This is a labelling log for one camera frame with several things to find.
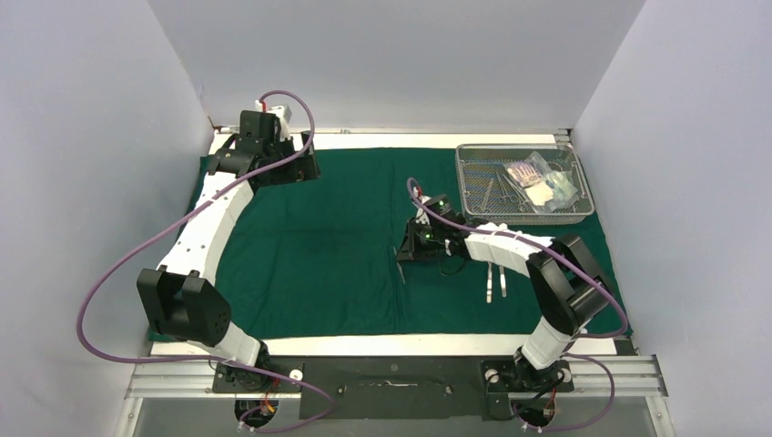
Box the metal wire mesh tray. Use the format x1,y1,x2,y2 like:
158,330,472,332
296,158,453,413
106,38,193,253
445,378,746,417
455,144,595,226

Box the dark green surgical cloth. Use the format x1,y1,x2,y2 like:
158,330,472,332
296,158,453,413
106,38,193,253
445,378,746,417
216,148,541,340

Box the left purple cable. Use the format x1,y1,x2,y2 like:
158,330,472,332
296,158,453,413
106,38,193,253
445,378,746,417
76,89,336,434

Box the aluminium front frame rail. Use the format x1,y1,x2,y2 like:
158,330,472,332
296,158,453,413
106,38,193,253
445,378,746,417
127,356,667,399

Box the aluminium right side rail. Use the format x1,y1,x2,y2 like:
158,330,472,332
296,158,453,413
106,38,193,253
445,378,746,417
554,128,573,147

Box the steel surgical scissors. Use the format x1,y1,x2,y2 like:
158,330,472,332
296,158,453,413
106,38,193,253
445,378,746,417
496,173,521,210

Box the clear gauze packet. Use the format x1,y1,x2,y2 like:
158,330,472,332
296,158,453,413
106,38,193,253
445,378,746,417
524,171,579,214

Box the thin steel tweezers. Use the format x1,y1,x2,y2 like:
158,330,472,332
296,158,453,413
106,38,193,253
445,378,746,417
392,246,406,285

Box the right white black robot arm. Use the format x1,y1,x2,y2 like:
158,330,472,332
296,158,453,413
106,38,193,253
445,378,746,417
395,213,613,391

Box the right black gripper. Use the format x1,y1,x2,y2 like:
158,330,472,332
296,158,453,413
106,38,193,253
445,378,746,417
397,217,446,262

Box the clear packet pink contents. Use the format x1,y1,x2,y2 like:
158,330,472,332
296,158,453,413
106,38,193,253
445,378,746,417
503,152,551,188

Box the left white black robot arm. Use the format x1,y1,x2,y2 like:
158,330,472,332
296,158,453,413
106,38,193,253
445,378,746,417
137,106,320,391

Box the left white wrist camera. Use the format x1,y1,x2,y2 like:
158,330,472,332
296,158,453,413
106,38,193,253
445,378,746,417
254,100,292,141

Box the steel haemostat clamp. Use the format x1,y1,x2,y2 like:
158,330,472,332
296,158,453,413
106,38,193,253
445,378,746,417
470,178,493,215

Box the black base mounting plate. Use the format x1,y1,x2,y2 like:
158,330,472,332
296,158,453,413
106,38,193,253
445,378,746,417
211,356,574,421

